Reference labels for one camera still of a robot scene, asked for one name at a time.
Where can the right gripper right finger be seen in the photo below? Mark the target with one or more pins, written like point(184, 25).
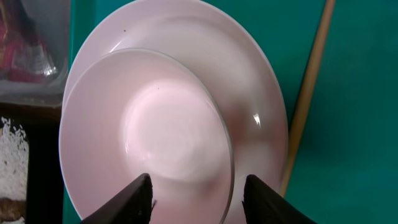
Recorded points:
point(263, 205)

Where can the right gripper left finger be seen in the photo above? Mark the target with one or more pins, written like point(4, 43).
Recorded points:
point(132, 205)

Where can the rice and food leftovers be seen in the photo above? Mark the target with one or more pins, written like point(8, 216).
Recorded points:
point(14, 171)

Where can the red snack wrapper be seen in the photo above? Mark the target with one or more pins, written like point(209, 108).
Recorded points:
point(24, 56)

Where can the wooden chopstick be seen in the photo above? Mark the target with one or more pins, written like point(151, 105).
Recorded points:
point(306, 92)

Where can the black waste tray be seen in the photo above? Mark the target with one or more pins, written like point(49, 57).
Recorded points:
point(44, 183)

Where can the teal serving tray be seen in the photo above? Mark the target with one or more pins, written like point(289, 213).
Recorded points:
point(346, 167)

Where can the large pink plate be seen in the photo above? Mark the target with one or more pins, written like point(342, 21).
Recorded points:
point(225, 57)

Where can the clear plastic bin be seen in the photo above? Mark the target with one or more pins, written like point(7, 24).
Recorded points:
point(52, 21)

